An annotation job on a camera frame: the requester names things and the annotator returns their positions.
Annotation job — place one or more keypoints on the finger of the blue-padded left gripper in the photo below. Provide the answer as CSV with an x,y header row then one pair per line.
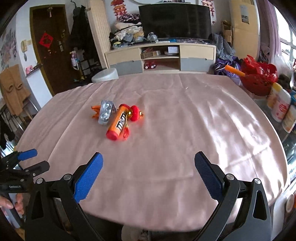
x,y
22,156

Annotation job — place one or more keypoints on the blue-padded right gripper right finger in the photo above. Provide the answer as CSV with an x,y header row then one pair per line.
x,y
253,220

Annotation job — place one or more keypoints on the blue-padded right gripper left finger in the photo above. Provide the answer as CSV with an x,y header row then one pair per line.
x,y
54,212

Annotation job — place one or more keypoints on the orange wrapper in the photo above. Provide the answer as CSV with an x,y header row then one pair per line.
x,y
96,108

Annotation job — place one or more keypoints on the orange candy tube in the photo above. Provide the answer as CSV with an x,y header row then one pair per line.
x,y
119,125

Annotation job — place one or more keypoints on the silver foil blister pack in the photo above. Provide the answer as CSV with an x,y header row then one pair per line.
x,y
107,109

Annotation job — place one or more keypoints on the red lantern ornament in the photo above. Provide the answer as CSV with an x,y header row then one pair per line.
x,y
133,114

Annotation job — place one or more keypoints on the person's left hand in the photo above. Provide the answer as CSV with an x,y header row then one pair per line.
x,y
4,202

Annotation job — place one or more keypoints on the white round stool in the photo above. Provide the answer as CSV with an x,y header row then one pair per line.
x,y
105,75

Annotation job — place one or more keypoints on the white pink-label canister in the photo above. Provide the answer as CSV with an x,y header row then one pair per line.
x,y
281,106

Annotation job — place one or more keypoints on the yellow-label white canister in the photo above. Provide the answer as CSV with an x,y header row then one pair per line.
x,y
271,99

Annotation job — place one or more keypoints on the pink satin tablecloth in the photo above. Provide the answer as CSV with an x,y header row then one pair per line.
x,y
149,180

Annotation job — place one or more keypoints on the dark brown door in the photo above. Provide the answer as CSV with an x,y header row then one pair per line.
x,y
50,36

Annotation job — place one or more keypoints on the red plastic basket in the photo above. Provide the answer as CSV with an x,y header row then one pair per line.
x,y
256,77

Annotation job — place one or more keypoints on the beige TV cabinet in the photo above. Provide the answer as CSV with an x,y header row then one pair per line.
x,y
162,58

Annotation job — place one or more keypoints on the pink window curtain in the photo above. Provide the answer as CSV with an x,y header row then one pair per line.
x,y
269,36

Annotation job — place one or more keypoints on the black flat television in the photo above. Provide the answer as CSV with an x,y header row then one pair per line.
x,y
176,20

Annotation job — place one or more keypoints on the beige standing air conditioner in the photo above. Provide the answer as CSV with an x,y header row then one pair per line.
x,y
245,28

